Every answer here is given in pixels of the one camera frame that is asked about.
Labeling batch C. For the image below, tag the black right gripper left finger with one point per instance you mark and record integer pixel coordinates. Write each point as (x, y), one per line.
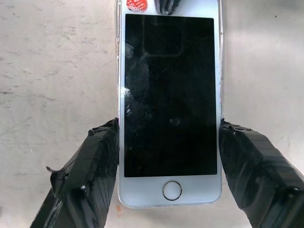
(90, 171)

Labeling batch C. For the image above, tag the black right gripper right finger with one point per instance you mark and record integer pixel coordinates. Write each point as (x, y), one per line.
(259, 171)

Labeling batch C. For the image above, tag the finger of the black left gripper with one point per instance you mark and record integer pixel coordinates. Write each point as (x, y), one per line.
(166, 6)

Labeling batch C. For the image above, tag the white smartphone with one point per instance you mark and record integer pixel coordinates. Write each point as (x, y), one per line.
(169, 95)

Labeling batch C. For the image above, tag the orange round sticker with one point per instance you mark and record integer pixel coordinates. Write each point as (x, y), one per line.
(137, 4)

